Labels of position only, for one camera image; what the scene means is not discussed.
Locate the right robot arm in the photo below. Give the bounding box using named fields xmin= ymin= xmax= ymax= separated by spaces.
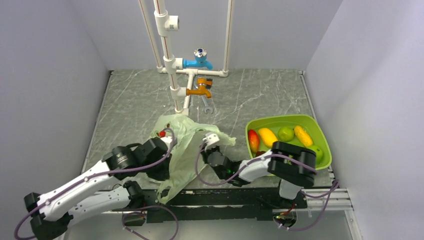
xmin=198 ymin=141 xmax=317 ymax=200

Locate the light green plastic bag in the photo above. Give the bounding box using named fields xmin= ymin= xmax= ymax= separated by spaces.
xmin=150 ymin=114 xmax=236 ymax=204

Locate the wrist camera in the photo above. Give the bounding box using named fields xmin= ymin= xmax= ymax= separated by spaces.
xmin=202 ymin=132 xmax=220 ymax=151
xmin=158 ymin=130 xmax=178 ymax=150

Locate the yellow fake corn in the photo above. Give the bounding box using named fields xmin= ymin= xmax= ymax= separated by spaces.
xmin=293 ymin=125 xmax=314 ymax=147

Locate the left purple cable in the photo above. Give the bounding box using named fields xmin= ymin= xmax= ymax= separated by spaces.
xmin=13 ymin=127 xmax=176 ymax=240

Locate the green fake lime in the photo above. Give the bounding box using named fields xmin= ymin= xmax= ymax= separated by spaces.
xmin=277 ymin=126 xmax=295 ymax=142

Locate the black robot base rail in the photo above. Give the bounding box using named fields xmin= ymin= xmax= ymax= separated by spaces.
xmin=110 ymin=187 xmax=309 ymax=223

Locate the orange faucet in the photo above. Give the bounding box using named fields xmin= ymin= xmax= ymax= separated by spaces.
xmin=185 ymin=77 xmax=213 ymax=98

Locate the dark red fake fruit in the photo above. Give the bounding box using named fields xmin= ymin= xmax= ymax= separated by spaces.
xmin=255 ymin=151 xmax=265 ymax=157

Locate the blue faucet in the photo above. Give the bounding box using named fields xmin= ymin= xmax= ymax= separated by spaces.
xmin=182 ymin=47 xmax=214 ymax=70

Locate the yellow fake mango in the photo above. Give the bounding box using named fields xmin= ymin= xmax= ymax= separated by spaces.
xmin=258 ymin=127 xmax=278 ymax=148

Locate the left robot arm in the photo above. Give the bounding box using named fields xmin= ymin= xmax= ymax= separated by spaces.
xmin=24 ymin=136 xmax=177 ymax=240

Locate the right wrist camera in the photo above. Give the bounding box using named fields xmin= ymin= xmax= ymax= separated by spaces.
xmin=202 ymin=132 xmax=220 ymax=151

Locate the green fake apple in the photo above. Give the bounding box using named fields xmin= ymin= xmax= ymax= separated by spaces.
xmin=308 ymin=145 xmax=324 ymax=165

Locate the red orange fake mango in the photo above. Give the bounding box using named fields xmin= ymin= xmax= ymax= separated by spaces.
xmin=247 ymin=129 xmax=261 ymax=154

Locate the silver wrench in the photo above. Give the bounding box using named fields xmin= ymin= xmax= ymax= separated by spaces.
xmin=200 ymin=95 xmax=214 ymax=114

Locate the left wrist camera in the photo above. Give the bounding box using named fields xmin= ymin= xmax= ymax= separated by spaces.
xmin=158 ymin=130 xmax=178 ymax=150

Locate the white PVC pipe frame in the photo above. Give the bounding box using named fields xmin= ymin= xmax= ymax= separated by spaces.
xmin=138 ymin=0 xmax=235 ymax=116

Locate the green plastic basin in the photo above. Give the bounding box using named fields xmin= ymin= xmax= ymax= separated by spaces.
xmin=245 ymin=114 xmax=332 ymax=170

